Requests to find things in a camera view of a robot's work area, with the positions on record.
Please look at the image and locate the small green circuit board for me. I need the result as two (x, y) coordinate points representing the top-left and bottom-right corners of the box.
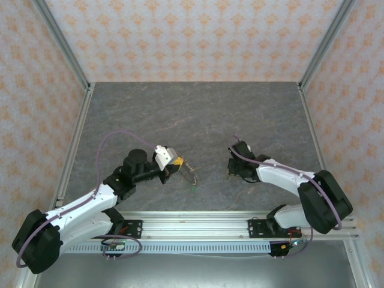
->
(100, 241), (126, 251)
(280, 238), (310, 251)

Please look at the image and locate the grey metal shelf panel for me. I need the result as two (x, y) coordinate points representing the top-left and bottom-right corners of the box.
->
(32, 253), (359, 288)

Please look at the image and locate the wide aluminium base rail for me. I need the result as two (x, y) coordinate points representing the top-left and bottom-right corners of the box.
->
(53, 210), (360, 241)

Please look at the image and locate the aluminium table side rail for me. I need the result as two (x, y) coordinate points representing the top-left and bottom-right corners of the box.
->
(296, 83), (343, 216)
(52, 83), (96, 212)

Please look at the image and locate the grey slotted cable duct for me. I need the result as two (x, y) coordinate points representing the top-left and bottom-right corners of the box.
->
(61, 241), (273, 254)

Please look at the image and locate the aluminium frame post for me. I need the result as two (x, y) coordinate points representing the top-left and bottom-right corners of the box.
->
(31, 0), (92, 92)
(298, 0), (358, 92)

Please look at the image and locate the aluminium frame leg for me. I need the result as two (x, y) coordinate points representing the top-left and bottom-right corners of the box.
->
(14, 271), (38, 288)
(343, 239), (376, 288)

